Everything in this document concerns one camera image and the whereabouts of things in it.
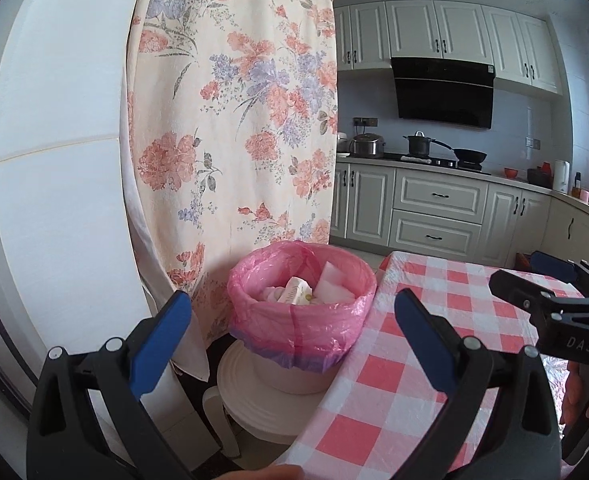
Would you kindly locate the left hand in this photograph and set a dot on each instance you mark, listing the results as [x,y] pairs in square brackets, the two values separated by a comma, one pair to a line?
[275,472]

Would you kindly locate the black frying pan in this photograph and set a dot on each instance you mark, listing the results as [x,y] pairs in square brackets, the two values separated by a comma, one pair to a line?
[469,159]

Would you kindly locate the white round stool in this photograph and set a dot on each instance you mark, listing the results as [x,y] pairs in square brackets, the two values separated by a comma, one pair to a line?
[271,402]

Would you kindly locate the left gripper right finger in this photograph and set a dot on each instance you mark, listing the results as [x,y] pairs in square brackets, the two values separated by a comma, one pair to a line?
[499,419]

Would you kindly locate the upper kitchen cabinets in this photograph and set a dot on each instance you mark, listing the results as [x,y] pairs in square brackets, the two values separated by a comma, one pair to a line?
[519,47]

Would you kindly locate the cream floral food box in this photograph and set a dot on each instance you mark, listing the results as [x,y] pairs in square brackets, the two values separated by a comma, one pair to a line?
[297,291]

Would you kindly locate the kitchen cabinets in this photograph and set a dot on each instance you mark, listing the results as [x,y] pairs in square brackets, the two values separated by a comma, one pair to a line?
[519,47]
[380,205]

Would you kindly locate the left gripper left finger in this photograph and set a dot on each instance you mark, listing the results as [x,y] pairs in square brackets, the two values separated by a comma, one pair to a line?
[88,420]

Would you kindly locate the lower kitchen cabinets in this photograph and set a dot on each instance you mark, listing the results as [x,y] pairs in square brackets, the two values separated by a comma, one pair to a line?
[380,205]

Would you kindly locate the white foam block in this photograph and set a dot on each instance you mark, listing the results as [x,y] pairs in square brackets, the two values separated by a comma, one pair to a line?
[330,288]

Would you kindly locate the black cooking pot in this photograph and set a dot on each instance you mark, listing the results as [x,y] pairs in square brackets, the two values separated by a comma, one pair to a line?
[419,145]

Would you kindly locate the white electric kettle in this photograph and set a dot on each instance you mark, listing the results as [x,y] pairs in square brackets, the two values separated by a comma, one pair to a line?
[561,176]

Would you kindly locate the pink-lined trash bin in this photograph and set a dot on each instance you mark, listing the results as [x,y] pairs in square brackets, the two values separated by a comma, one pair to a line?
[314,337]

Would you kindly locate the red bowl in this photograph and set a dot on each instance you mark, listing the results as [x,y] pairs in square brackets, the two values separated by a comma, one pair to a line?
[510,173]

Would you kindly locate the black range hood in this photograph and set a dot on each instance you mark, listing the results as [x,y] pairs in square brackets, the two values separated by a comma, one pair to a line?
[443,90]

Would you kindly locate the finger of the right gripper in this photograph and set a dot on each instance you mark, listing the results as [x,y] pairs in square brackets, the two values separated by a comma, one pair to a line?
[524,292]
[567,271]

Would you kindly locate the right hand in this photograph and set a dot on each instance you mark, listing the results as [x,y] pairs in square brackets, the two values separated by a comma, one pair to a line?
[573,396]

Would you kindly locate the silver pressure cooker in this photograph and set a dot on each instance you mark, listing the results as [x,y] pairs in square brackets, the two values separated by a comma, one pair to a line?
[367,145]

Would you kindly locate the floral curtain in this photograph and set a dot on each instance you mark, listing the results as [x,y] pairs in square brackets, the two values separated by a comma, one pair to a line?
[231,112]

